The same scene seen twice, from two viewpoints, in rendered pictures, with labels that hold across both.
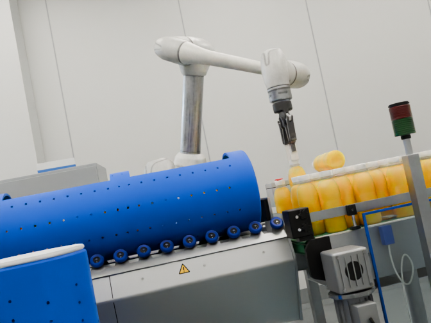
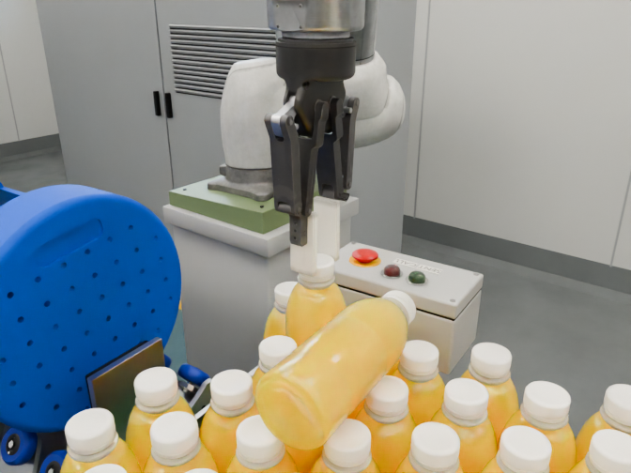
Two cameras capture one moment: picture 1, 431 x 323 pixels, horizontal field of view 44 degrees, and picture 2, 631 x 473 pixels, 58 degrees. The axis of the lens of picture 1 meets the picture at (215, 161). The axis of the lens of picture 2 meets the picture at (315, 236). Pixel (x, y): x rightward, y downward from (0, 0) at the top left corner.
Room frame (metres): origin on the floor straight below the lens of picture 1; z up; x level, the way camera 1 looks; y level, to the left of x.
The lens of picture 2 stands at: (1.64, -0.68, 1.43)
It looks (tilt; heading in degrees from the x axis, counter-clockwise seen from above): 23 degrees down; 43
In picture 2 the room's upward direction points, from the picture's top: straight up
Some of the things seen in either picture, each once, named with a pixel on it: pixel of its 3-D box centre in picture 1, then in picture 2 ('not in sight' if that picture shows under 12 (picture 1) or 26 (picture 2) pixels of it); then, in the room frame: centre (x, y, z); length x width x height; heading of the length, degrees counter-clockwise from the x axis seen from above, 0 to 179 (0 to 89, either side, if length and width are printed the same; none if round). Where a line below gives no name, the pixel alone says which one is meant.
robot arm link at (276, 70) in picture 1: (276, 68); not in sight; (2.06, -0.31, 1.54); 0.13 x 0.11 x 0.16; 143
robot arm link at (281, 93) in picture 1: (279, 95); (315, 3); (2.05, -0.30, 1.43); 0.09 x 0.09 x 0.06
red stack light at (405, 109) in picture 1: (400, 113); not in sight; (1.60, -0.58, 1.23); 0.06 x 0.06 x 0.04
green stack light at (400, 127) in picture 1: (403, 127); not in sight; (1.60, -0.58, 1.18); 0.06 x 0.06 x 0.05
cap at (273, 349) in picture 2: not in sight; (278, 352); (1.97, -0.31, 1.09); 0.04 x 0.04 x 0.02
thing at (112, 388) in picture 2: (266, 215); (129, 399); (1.89, -0.14, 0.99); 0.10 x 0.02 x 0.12; 10
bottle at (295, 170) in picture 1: (299, 187); (316, 345); (2.05, -0.30, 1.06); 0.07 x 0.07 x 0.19
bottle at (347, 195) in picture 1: (344, 199); not in sight; (1.81, -0.40, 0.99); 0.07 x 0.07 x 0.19
